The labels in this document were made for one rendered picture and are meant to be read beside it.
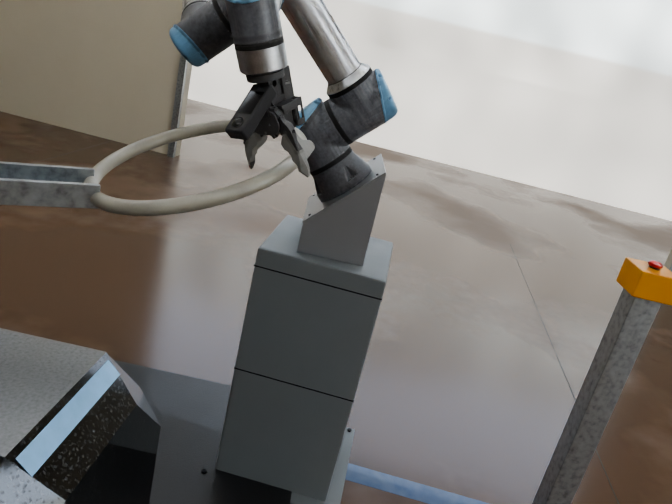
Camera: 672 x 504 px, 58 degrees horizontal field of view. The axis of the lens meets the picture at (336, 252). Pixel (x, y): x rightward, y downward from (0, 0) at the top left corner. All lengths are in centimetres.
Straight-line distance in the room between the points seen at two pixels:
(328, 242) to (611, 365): 91
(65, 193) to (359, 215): 87
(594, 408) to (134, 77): 525
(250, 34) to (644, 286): 127
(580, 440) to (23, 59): 604
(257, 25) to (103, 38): 536
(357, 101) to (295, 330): 72
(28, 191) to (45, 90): 551
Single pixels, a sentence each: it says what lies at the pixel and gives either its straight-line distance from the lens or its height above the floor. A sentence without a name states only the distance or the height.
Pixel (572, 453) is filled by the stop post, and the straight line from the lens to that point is 213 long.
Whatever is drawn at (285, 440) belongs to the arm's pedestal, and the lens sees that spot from 213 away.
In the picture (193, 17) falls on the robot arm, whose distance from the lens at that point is 128.
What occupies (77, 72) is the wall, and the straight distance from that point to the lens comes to 660.
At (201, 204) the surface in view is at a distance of 116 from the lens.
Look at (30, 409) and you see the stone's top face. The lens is 116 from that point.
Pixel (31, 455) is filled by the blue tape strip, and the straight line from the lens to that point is 110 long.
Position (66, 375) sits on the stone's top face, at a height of 81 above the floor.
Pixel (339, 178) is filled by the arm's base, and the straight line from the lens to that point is 185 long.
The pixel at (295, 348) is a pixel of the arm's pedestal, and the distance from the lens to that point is 194.
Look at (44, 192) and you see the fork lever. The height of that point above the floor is 109.
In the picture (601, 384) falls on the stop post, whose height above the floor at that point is 71.
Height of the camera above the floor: 150
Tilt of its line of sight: 20 degrees down
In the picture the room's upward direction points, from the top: 14 degrees clockwise
